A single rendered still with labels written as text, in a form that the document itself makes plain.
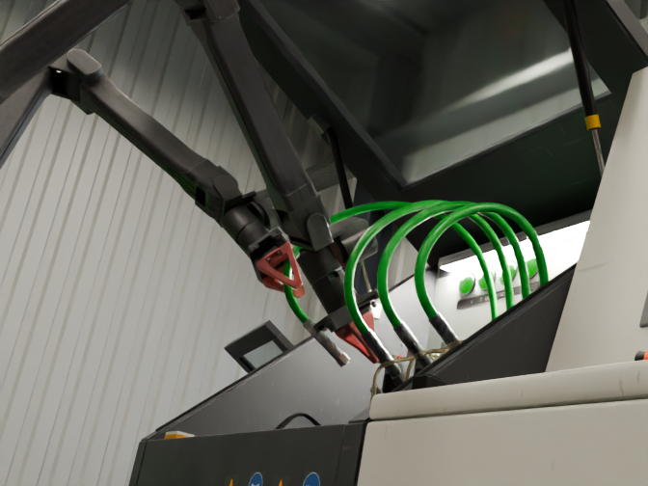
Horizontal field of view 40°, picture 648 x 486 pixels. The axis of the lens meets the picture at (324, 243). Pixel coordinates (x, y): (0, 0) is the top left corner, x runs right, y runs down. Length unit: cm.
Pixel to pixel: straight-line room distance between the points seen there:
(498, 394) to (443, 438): 8
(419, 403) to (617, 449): 25
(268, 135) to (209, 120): 785
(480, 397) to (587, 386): 12
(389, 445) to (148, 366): 747
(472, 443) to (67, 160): 770
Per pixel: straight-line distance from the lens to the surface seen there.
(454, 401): 84
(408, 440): 88
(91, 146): 850
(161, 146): 164
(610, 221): 119
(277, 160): 132
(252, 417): 162
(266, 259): 148
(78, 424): 807
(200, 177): 159
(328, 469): 99
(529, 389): 76
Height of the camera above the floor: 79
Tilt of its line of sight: 20 degrees up
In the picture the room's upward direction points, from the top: 11 degrees clockwise
